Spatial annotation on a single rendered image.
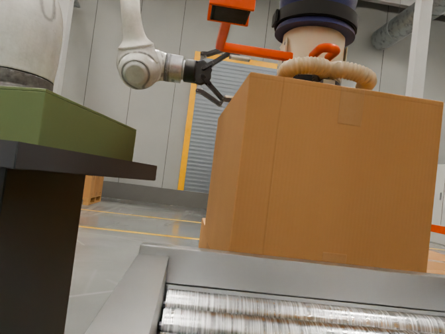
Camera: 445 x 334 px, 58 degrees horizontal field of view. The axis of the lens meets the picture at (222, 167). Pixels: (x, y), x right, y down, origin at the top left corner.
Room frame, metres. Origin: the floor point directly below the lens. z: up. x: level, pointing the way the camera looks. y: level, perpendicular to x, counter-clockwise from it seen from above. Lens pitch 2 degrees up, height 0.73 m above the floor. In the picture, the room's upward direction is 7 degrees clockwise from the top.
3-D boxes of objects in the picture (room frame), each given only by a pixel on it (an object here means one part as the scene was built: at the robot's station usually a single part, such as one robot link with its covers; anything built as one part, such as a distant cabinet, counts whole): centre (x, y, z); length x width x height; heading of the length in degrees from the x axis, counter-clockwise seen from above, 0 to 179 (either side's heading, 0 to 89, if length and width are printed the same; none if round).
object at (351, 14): (1.10, -0.21, 1.20); 0.23 x 0.23 x 0.04
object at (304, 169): (1.07, -0.20, 0.74); 0.60 x 0.40 x 0.40; 6
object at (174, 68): (1.30, 0.19, 1.08); 0.09 x 0.06 x 0.09; 5
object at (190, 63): (1.30, 0.12, 1.08); 0.09 x 0.07 x 0.08; 95
